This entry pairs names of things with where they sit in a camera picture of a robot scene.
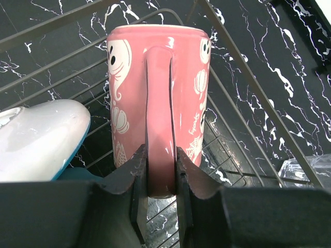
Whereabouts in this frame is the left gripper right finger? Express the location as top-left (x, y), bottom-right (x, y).
top-left (176, 149), bottom-right (330, 247)

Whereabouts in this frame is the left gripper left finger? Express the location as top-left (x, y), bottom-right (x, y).
top-left (1, 146), bottom-right (147, 247)

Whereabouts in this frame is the white watermelon plate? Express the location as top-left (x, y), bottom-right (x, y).
top-left (1, 99), bottom-right (91, 183)

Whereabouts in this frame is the pink mug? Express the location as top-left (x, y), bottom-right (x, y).
top-left (107, 24), bottom-right (212, 198)

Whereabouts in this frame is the teal scalloped plate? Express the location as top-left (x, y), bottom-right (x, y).
top-left (58, 167), bottom-right (94, 180)

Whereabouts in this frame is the clear glass cup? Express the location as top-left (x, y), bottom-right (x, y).
top-left (278, 154), bottom-right (331, 189)

